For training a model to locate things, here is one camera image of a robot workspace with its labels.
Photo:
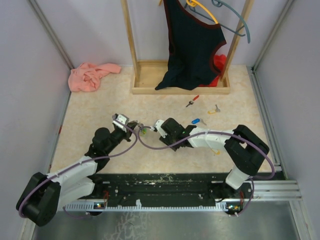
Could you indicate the red cloth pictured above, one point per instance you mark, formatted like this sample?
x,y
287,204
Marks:
x,y
219,61

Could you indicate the key with yellow tag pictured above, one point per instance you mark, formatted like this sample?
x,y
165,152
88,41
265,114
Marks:
x,y
215,151
214,111

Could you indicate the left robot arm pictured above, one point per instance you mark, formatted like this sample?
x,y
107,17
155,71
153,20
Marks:
x,y
45,194

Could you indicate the grey-blue hanger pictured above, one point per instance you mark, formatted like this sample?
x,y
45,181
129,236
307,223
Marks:
x,y
229,17

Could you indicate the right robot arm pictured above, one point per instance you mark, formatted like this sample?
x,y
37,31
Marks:
x,y
245,148

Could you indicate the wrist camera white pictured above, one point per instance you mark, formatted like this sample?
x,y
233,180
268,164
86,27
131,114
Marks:
x,y
158,127
120,122

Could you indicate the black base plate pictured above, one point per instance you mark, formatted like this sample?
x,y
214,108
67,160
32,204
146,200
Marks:
x,y
165,189

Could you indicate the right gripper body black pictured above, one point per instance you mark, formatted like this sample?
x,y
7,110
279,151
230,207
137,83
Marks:
x,y
169,140

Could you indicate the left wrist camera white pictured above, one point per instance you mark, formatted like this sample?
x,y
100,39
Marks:
x,y
120,122

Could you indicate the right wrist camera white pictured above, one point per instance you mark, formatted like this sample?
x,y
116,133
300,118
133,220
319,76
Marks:
x,y
158,127

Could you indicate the dark navy tank top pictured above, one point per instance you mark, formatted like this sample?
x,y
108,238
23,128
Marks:
x,y
192,45

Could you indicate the key with red strap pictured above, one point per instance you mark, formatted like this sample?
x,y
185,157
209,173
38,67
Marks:
x,y
191,102

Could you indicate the yellow hanger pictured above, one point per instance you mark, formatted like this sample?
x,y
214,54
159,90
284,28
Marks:
x,y
194,3

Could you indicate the large keyring with rings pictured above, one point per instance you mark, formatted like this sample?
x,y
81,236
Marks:
x,y
142,129

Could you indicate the key with blue tag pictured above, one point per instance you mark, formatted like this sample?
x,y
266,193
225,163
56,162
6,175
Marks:
x,y
197,121

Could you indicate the wooden clothes rack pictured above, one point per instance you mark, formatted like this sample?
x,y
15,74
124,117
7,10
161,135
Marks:
x,y
149,73

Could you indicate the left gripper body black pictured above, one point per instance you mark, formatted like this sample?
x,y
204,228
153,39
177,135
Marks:
x,y
122,135

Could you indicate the pink cloth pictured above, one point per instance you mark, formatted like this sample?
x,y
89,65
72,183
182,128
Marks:
x,y
87,76

